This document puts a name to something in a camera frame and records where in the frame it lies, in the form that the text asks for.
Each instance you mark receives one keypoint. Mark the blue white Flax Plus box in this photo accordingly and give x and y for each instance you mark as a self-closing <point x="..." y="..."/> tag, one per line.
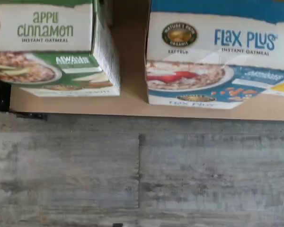
<point x="215" y="59"/>

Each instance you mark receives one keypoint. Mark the brown cardboard shelf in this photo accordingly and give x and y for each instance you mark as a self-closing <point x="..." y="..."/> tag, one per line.
<point x="132" y="71"/>

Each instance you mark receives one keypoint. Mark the green apple cinnamon oatmeal box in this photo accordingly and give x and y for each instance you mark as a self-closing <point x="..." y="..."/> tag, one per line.
<point x="49" y="47"/>

